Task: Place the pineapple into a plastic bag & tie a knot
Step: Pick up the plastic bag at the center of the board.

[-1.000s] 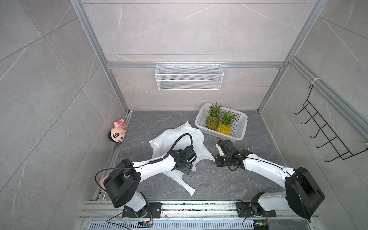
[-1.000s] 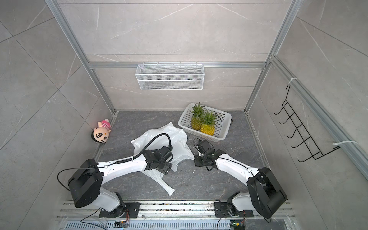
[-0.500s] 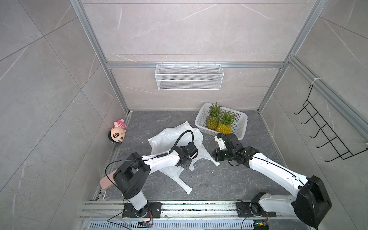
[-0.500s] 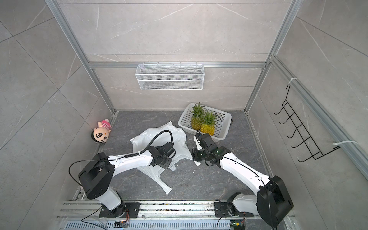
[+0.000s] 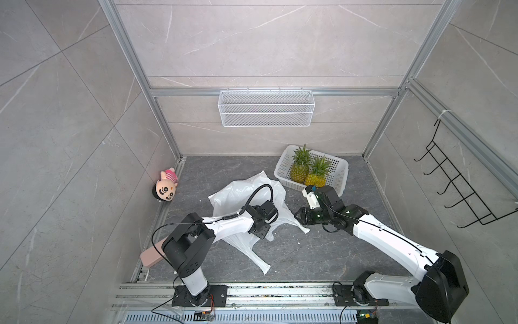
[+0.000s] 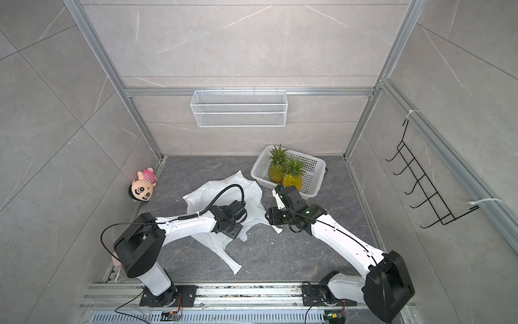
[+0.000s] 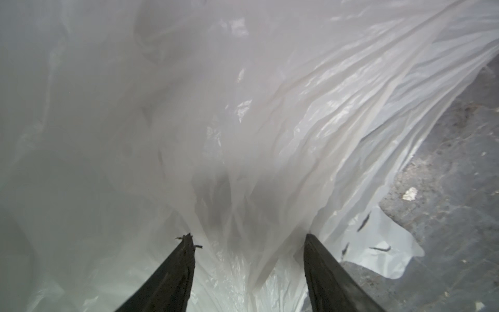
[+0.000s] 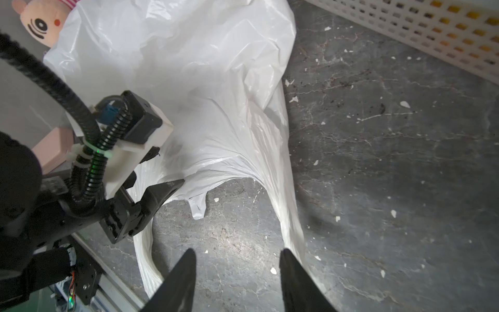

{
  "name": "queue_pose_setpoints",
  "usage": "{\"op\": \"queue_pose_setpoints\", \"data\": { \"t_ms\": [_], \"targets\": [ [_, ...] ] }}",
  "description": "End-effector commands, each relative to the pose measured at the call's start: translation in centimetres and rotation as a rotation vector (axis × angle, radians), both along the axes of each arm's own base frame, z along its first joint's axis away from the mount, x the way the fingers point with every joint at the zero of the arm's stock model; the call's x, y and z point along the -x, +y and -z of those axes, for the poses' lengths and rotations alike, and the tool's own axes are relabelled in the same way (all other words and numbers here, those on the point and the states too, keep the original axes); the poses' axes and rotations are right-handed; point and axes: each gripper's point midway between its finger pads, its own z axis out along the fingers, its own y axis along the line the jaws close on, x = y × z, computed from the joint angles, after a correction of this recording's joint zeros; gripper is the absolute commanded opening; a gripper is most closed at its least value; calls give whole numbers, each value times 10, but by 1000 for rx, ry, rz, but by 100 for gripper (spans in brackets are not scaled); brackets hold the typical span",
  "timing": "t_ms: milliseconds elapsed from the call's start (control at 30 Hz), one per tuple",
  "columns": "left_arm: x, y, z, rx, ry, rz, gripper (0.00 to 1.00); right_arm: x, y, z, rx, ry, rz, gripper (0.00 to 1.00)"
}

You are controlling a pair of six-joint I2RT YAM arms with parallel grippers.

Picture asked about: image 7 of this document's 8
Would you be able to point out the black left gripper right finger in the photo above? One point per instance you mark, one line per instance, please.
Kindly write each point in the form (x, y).
(330, 287)

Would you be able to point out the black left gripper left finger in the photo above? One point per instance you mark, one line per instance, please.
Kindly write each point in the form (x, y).
(168, 289)

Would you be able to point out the white plastic bag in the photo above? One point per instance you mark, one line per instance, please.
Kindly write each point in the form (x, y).
(249, 124)

